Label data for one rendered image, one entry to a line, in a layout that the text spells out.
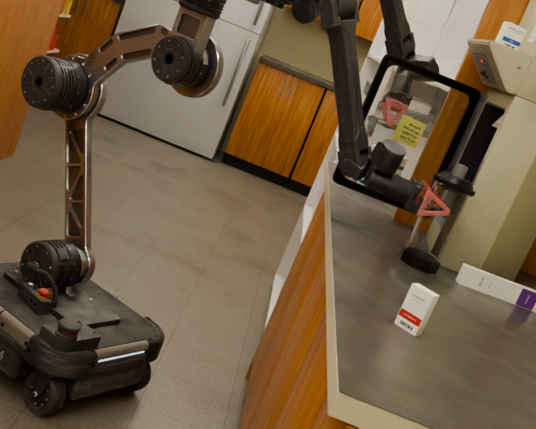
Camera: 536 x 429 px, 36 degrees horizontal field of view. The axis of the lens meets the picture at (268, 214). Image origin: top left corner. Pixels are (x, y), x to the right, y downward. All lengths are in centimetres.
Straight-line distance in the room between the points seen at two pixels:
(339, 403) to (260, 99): 607
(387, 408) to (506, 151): 112
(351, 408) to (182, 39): 156
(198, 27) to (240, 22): 450
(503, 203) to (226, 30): 506
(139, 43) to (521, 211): 131
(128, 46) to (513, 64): 126
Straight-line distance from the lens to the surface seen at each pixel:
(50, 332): 255
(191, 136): 713
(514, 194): 220
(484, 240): 222
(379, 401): 121
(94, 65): 288
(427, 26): 354
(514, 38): 221
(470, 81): 252
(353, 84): 201
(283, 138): 719
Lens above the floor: 138
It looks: 13 degrees down
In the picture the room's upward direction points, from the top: 22 degrees clockwise
